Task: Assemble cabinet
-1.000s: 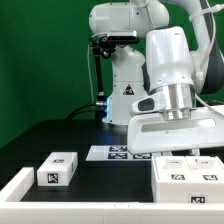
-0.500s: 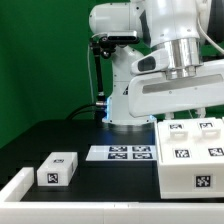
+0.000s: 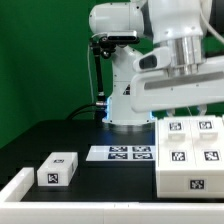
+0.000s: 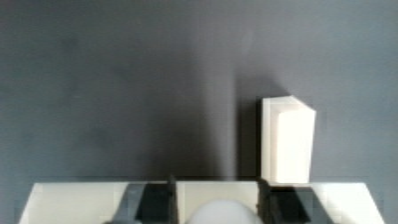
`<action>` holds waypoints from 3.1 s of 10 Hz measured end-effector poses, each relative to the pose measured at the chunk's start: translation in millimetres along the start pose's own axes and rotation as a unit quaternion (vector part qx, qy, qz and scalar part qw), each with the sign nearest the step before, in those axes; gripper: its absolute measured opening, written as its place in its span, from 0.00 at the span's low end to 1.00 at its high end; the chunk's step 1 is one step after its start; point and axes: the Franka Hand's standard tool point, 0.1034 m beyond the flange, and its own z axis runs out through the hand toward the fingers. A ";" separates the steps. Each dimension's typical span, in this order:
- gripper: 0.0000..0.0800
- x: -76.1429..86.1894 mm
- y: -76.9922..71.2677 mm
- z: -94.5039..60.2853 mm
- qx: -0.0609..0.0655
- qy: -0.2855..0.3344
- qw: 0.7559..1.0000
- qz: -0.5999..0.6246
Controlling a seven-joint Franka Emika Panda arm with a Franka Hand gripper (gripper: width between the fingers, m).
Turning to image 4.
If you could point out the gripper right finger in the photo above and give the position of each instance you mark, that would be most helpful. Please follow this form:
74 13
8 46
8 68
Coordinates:
289 205

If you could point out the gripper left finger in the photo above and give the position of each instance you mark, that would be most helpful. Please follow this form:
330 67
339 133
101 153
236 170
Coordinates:
149 206

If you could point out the white cabinet body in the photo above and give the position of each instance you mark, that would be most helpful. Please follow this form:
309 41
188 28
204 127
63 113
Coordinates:
216 202

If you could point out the white L-shaped workspace fence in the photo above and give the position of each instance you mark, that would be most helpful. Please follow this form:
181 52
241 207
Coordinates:
289 119

